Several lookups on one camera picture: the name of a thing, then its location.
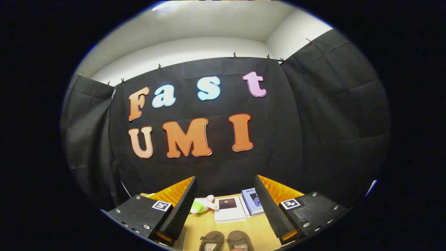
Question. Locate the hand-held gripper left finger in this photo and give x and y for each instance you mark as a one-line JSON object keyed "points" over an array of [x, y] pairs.
{"points": [[181, 209]]}

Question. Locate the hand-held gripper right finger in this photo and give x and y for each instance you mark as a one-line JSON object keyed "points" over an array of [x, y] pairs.
{"points": [[270, 209]]}

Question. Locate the brown fuzzy slipper shoe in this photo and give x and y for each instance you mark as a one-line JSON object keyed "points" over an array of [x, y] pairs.
{"points": [[212, 238], [238, 237]]}

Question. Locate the blue-edged book with white pages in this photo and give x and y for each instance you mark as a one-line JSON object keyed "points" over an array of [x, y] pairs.
{"points": [[257, 212]]}

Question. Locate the pink and green plush toy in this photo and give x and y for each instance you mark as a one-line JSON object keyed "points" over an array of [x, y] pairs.
{"points": [[199, 207]]}

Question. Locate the blue cover book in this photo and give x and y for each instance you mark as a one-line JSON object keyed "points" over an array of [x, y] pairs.
{"points": [[252, 200]]}

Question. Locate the plain white book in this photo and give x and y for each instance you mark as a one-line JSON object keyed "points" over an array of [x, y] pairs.
{"points": [[245, 209]]}

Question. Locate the white book with dark portrait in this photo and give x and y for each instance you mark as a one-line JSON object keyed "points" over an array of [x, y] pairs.
{"points": [[230, 211]]}

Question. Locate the black backdrop cloth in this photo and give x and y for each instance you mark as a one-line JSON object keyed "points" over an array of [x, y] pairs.
{"points": [[278, 139]]}

